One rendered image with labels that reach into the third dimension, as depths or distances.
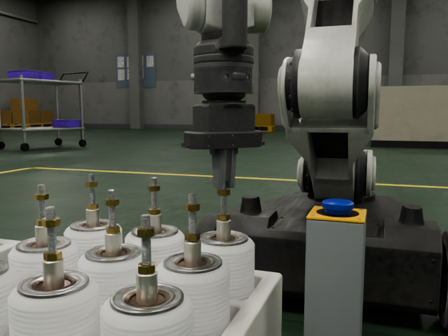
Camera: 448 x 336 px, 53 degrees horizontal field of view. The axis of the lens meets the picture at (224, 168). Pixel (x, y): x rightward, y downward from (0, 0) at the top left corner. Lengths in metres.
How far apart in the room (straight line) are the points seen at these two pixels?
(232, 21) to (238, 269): 0.34
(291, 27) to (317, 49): 10.65
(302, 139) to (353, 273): 0.47
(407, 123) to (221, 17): 5.49
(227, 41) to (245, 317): 0.36
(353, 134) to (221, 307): 0.52
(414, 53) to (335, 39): 10.37
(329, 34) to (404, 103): 5.12
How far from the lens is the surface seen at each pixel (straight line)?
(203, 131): 0.63
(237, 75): 0.62
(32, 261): 0.67
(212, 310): 0.56
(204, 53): 0.63
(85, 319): 0.53
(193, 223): 0.57
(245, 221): 1.01
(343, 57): 0.90
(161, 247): 0.70
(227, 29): 0.61
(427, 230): 0.98
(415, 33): 11.37
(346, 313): 0.60
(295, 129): 0.97
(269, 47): 11.60
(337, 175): 1.12
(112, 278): 0.60
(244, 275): 0.67
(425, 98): 6.08
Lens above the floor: 0.44
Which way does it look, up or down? 7 degrees down
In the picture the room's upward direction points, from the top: straight up
